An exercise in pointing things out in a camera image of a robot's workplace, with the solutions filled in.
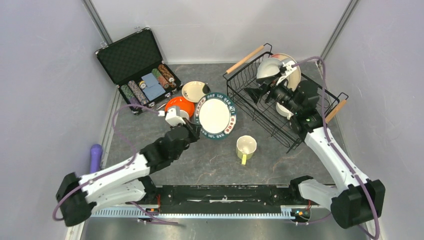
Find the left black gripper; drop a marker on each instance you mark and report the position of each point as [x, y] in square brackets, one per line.
[194, 129]

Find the pink mug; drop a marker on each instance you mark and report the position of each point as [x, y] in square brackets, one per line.
[184, 115]

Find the purple flashlight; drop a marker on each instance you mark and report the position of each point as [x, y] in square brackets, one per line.
[96, 152]

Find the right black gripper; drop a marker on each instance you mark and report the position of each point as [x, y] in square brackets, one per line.
[256, 92]

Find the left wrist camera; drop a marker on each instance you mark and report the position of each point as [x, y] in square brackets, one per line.
[172, 116]

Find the blue card deck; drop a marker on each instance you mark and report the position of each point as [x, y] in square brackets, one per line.
[153, 88]

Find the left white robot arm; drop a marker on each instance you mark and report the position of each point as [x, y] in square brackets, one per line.
[79, 197]

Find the pink and cream plate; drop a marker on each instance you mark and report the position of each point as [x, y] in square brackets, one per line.
[295, 77]

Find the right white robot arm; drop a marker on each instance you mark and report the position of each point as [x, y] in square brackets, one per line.
[356, 199]

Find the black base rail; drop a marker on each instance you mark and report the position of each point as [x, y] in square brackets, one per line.
[225, 200]

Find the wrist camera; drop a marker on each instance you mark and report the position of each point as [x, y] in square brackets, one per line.
[287, 68]
[172, 116]

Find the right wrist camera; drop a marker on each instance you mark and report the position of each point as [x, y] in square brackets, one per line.
[287, 68]

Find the white cup with handle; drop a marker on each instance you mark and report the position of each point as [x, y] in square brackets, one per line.
[283, 111]

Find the black poker chip case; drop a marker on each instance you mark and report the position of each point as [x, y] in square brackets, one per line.
[128, 59]

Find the orange plate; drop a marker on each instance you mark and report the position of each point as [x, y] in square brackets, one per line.
[183, 103]

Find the yellow green mug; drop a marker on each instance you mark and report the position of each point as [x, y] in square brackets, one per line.
[246, 146]

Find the white scalloped plate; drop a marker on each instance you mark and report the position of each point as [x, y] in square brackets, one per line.
[270, 67]

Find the cream plate with black spot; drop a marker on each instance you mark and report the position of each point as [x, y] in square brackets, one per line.
[193, 91]

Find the black wire dish rack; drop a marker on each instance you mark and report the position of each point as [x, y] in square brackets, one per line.
[258, 109]

